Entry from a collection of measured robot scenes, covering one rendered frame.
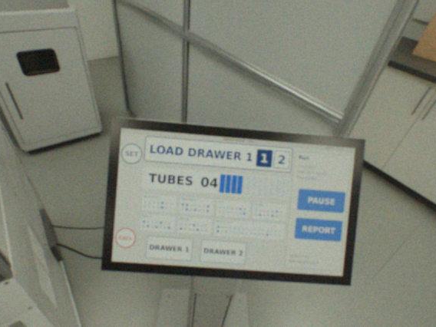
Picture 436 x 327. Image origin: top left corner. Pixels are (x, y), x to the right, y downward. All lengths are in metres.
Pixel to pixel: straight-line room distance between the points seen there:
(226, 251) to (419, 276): 1.73
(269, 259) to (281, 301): 1.10
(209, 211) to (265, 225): 0.12
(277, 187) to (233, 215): 0.11
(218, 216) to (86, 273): 1.28
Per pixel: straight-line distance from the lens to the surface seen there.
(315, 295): 1.79
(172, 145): 0.55
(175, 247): 0.58
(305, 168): 0.59
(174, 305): 1.57
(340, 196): 0.63
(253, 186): 0.56
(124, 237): 0.59
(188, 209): 0.56
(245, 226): 0.58
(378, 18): 0.97
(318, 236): 0.62
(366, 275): 2.00
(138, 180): 0.57
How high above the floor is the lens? 1.51
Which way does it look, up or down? 42 degrees down
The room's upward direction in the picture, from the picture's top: 7 degrees clockwise
